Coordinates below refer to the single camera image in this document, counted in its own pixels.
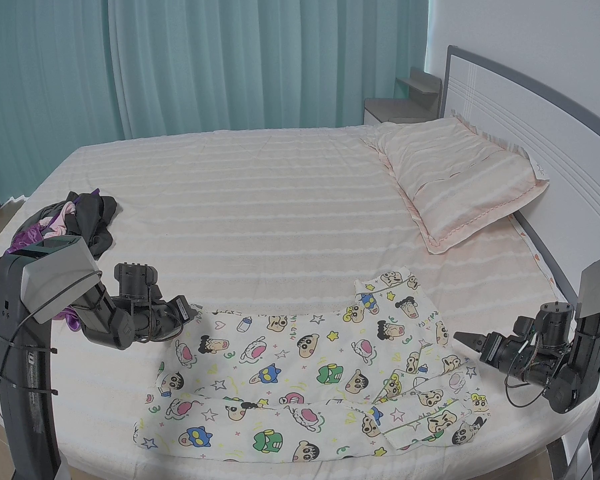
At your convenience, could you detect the pale pink pillow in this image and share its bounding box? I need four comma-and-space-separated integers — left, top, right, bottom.
361, 114, 551, 255

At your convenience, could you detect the blue-green curtain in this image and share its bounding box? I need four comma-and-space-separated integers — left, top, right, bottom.
107, 0, 433, 141
0, 0, 126, 204

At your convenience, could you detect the bed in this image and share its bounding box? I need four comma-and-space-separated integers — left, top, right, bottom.
0, 45, 600, 480

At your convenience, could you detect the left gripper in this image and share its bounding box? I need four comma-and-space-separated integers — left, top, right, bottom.
165, 295, 206, 335

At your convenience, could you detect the black cable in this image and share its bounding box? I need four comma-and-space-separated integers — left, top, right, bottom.
504, 368, 551, 409

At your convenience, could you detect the pile of clothes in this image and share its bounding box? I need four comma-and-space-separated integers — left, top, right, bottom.
7, 188, 125, 331

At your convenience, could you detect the white printed pyjama top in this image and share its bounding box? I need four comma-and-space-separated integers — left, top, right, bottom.
132, 265, 492, 464

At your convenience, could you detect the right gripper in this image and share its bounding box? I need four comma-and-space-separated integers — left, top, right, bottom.
452, 331, 521, 370

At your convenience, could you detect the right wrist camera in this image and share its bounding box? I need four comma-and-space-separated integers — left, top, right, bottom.
512, 316, 537, 340

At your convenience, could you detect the grey bedside table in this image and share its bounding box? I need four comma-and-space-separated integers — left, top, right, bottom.
364, 66, 442, 125

